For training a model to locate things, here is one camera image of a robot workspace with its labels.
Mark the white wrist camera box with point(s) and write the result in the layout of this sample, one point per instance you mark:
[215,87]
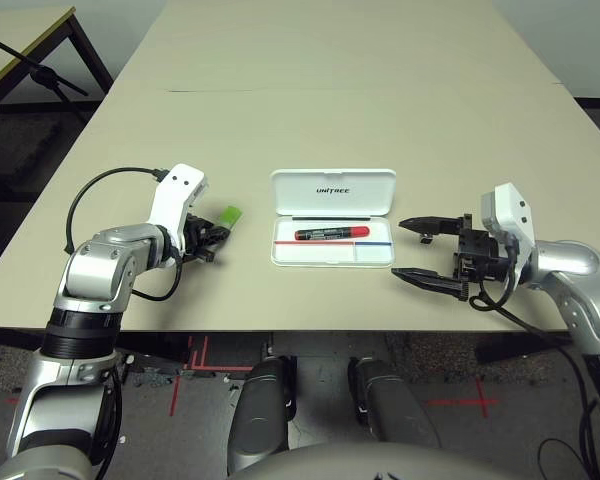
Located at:
[512,210]
[172,200]

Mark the black marker with red cap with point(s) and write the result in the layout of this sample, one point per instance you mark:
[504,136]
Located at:
[330,233]

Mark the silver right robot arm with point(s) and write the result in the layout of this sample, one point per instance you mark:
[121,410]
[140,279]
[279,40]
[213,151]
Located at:
[570,265]

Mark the dark grey robot leg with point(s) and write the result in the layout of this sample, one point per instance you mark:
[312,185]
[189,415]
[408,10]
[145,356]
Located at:
[260,400]
[390,400]

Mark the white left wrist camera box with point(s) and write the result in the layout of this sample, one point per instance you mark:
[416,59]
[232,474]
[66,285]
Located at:
[172,200]

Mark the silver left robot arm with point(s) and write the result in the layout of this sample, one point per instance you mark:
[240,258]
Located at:
[95,260]

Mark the black tripod stand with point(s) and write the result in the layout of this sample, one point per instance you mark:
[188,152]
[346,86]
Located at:
[42,75]

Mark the dark grey right robot leg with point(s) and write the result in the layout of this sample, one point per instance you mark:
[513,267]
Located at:
[390,400]

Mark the black table foot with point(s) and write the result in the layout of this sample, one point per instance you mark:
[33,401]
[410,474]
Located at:
[520,347]

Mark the white Unitree pencil case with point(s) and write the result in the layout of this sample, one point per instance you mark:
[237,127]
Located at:
[330,200]

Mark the green rectangular plastic box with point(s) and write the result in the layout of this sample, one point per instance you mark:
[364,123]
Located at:
[230,216]

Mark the dark grey left robot leg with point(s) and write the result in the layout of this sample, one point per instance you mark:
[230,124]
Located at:
[260,400]

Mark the grey floor debris pile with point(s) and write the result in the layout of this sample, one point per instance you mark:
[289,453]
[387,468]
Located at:
[152,377]

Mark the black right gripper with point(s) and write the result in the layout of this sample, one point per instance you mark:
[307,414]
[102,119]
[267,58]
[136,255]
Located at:
[482,255]

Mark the grey robot torso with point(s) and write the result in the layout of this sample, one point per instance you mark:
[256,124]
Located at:
[380,465]

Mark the side table with black frame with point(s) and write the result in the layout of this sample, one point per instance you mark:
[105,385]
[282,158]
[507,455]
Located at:
[15,40]

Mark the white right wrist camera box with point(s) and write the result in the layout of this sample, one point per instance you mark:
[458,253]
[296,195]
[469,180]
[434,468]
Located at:
[512,210]

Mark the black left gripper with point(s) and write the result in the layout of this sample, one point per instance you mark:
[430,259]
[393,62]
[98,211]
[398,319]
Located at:
[192,237]

